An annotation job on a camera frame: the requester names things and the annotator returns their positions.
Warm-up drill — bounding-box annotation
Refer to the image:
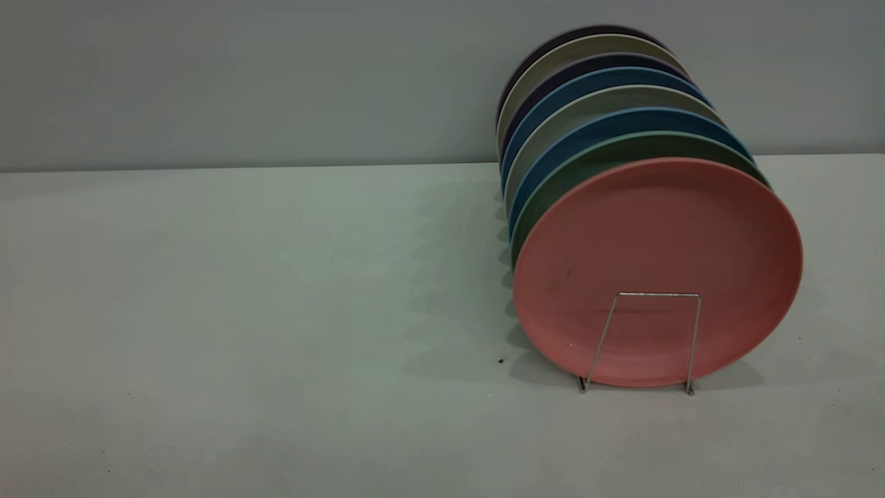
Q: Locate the blue round plate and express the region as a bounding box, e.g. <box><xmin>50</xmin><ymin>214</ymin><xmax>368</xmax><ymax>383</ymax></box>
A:
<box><xmin>508</xmin><ymin>106</ymin><xmax>754</xmax><ymax>239</ymax></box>
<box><xmin>499</xmin><ymin>66</ymin><xmax>713</xmax><ymax>187</ymax></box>

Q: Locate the dark purple round plate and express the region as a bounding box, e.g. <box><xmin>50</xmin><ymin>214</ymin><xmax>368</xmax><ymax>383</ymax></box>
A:
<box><xmin>496</xmin><ymin>53</ymin><xmax>692</xmax><ymax>160</ymax></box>
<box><xmin>494</xmin><ymin>25</ymin><xmax>668</xmax><ymax>125</ymax></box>

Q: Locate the green round plate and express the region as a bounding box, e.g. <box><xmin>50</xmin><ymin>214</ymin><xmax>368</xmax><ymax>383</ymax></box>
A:
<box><xmin>510</xmin><ymin>131</ymin><xmax>772</xmax><ymax>267</ymax></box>

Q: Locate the beige round plate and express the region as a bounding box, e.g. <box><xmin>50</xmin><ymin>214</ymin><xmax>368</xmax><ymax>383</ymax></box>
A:
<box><xmin>503</xmin><ymin>84</ymin><xmax>727</xmax><ymax>215</ymax></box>
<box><xmin>494</xmin><ymin>33</ymin><xmax>685</xmax><ymax>139</ymax></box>

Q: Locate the pink round plate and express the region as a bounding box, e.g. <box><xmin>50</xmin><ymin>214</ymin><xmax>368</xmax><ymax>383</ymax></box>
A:
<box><xmin>512</xmin><ymin>157</ymin><xmax>804</xmax><ymax>388</ymax></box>

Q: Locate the silver wire plate rack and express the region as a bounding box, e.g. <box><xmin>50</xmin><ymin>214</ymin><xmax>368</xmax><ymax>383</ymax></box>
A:
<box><xmin>577</xmin><ymin>291</ymin><xmax>702</xmax><ymax>396</ymax></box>

